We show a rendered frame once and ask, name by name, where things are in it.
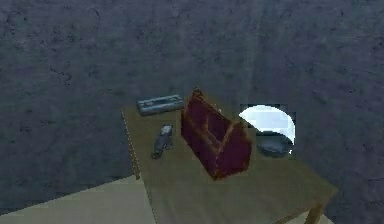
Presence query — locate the white glass bowl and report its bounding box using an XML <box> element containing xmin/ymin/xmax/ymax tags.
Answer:
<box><xmin>238</xmin><ymin>104</ymin><xmax>297</xmax><ymax>159</ymax></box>

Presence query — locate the blue-grey flat remote control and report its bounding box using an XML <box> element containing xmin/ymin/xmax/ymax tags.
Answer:
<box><xmin>135</xmin><ymin>94</ymin><xmax>185</xmax><ymax>117</ymax></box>

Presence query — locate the dark red open box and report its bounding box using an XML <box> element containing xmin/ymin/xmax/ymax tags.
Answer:
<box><xmin>180</xmin><ymin>87</ymin><xmax>253</xmax><ymax>181</ymax></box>

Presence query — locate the small grey remote control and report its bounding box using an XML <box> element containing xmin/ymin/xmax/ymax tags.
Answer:
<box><xmin>151</xmin><ymin>124</ymin><xmax>174</xmax><ymax>160</ymax></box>

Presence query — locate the olive wooden table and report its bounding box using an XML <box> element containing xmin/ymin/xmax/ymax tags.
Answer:
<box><xmin>120</xmin><ymin>94</ymin><xmax>339</xmax><ymax>224</ymax></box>

